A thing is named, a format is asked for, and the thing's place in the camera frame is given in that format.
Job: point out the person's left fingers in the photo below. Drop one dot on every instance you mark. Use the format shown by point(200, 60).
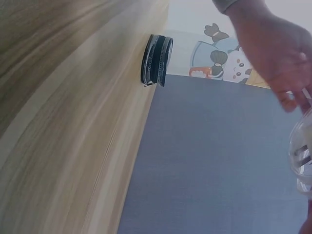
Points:
point(287, 102)

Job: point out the clear plastic container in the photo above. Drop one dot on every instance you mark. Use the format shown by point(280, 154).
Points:
point(298, 170)

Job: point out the round black zipper case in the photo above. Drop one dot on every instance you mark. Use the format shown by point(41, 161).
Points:
point(158, 59)

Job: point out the person's left hand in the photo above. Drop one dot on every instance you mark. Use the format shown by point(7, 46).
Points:
point(273, 48)

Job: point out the person's right fingers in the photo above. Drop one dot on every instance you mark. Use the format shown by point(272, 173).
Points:
point(310, 214)

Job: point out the person's right hand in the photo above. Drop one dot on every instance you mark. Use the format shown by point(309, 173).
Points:
point(307, 226)

